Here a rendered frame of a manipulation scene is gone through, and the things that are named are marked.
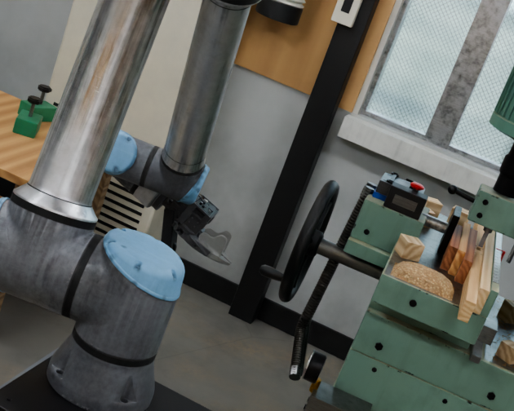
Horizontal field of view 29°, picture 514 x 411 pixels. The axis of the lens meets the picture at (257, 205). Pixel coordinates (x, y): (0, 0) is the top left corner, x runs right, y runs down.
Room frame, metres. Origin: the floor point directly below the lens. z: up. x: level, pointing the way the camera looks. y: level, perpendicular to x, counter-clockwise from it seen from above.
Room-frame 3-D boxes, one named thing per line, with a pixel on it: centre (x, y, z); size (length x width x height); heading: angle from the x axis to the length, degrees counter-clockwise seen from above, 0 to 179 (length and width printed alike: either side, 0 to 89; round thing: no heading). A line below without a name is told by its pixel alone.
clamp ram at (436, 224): (2.04, -0.38, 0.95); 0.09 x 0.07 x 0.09; 171
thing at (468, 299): (2.00, -0.47, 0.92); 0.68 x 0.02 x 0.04; 171
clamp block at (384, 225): (2.06, -0.29, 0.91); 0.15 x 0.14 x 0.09; 171
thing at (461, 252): (2.01, -0.44, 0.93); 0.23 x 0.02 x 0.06; 171
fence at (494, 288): (2.02, -0.51, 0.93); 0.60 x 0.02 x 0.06; 171
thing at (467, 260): (1.99, -0.45, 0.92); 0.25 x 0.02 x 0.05; 171
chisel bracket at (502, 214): (2.00, -0.49, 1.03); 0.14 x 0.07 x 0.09; 81
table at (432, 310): (2.04, -0.37, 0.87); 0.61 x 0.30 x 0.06; 171
